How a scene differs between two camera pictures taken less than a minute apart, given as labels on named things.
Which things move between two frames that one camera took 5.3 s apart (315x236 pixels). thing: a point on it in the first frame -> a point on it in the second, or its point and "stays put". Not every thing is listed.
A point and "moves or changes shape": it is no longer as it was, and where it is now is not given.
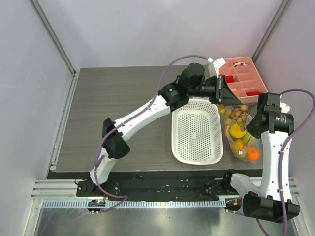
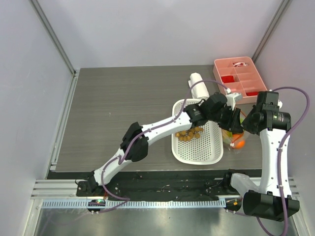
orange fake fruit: x=253 y=154 -> x=238 y=140
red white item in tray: x=239 y=64 stays put
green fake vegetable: x=250 y=139 -> x=229 y=132
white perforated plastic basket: x=197 y=136 stays put
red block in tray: x=230 y=78 stays put
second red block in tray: x=254 y=93 stays put
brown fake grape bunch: x=237 y=112 moves or changes shape
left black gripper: x=222 y=93 -> x=233 y=122
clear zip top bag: x=236 y=116 moves or changes shape
